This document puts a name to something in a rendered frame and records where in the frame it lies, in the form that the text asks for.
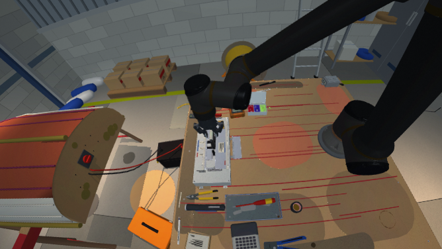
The red and yellow screwdriver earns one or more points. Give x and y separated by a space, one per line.
260 201

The red drum stand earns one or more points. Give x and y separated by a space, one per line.
26 240

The red rotary switch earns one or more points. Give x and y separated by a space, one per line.
85 159

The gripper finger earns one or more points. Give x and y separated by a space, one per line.
219 128
201 131

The grey metal ladder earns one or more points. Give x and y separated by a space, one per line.
308 66

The orange box with slot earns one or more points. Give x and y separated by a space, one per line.
148 226

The wooden pallet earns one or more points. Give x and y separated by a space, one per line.
138 91

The grey junction box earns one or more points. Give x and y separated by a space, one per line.
330 81

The black battery box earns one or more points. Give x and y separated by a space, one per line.
170 153

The grey roller shutter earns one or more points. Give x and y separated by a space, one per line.
51 10

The blue and white coiled conduit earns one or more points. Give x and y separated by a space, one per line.
83 93

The orange multimeter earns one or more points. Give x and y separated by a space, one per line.
237 114

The black tape roll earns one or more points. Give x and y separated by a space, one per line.
291 207

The grey breaker panel body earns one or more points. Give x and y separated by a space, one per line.
210 176

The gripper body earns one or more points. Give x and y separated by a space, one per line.
208 122

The white parts organiser box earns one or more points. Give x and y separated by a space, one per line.
257 98

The brown flat bundle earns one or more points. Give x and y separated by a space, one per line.
386 16

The blue coil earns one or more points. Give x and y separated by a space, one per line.
365 54

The grey round base plate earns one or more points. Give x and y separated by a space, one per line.
326 141

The brown cardboard box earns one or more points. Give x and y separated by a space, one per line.
159 61
132 78
114 81
139 63
122 65
153 75

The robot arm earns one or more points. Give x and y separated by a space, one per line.
310 31

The grey metal cabinet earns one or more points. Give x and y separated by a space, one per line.
397 45

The white printed notepad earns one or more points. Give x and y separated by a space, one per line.
197 241

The grey calculator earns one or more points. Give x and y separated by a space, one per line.
245 235

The wooden shelf unit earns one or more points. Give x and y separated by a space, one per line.
367 22

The grey flat cover plate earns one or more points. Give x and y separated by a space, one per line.
236 147

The black marker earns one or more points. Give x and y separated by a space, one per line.
267 83

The grey tool tray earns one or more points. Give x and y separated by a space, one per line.
266 212

